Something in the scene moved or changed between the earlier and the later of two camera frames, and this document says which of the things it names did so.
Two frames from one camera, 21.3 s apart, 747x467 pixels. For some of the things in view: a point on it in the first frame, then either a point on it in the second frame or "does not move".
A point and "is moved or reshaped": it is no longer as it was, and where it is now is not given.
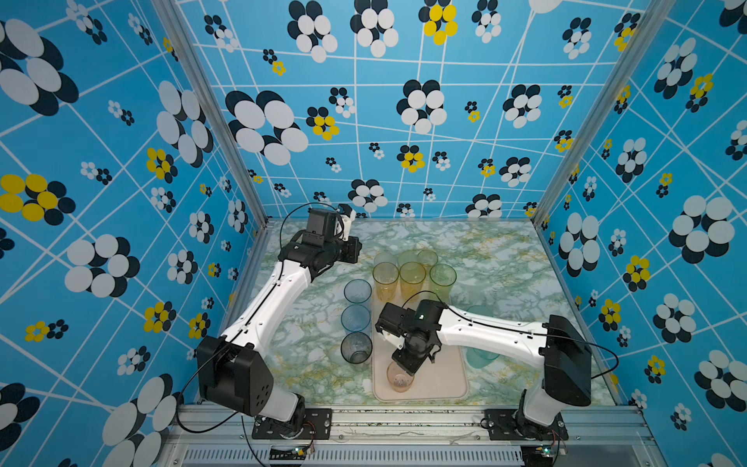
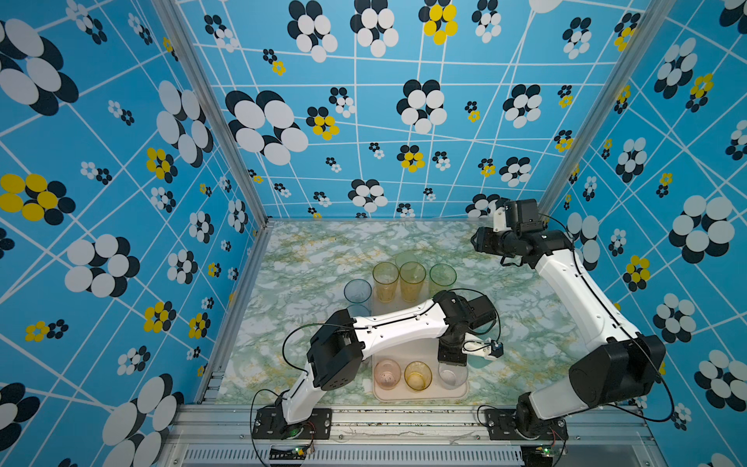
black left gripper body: x=347 y=250 → x=453 y=352
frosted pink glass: x=399 y=378 is moved or reshaped
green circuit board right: x=536 y=455 does not move
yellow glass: x=411 y=276 does not move
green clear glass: x=443 y=276 does not move
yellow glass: x=385 y=275 does not move
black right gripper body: x=408 y=356 → x=495 y=243
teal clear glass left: x=357 y=291 does not move
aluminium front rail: x=573 y=437 does not move
